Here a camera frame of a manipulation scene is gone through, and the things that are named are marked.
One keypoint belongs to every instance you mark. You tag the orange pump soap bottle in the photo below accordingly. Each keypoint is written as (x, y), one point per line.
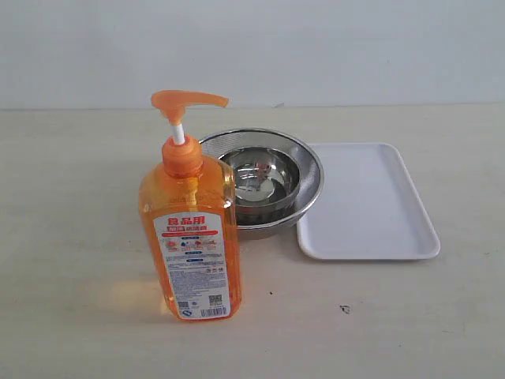
(187, 208)

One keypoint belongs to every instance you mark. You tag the small stainless steel bowl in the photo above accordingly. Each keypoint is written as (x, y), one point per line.
(265, 179)

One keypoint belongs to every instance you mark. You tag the large steel mesh colander bowl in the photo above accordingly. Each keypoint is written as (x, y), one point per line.
(263, 225)

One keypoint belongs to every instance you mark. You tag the white plastic tray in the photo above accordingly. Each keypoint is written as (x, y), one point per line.
(368, 210)

